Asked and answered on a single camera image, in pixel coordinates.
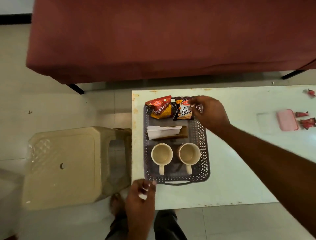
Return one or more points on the person's right forearm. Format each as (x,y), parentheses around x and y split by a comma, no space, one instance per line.
(276,168)

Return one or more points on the grey perforated plastic tray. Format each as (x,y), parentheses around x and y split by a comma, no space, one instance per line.
(200,138)

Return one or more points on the beige plastic stool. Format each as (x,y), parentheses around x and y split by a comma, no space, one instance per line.
(69,168)

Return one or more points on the person's bare foot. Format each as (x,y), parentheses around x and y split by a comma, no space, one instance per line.
(117,205)

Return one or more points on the grey trousers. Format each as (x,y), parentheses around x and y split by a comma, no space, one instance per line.
(168,225)

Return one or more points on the red fabric sofa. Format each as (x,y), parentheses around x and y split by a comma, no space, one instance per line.
(172,39)

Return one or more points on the black salted peanuts packet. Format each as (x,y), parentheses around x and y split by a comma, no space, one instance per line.
(184,111)

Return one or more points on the red and yellow snack packet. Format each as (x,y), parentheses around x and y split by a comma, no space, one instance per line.
(159,107)

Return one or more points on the red candy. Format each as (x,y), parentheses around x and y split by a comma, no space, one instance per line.
(307,122)
(311,92)
(301,114)

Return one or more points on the person's left forearm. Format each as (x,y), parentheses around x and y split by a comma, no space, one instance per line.
(140,231)

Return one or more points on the patterned mug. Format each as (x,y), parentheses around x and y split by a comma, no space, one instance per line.
(189,153)
(161,154)

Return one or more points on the white paper napkins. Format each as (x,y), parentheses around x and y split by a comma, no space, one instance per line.
(160,132)

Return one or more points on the person's left hand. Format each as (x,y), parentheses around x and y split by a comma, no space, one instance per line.
(140,210)

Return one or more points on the person's right hand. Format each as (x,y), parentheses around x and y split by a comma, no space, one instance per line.
(212,113)

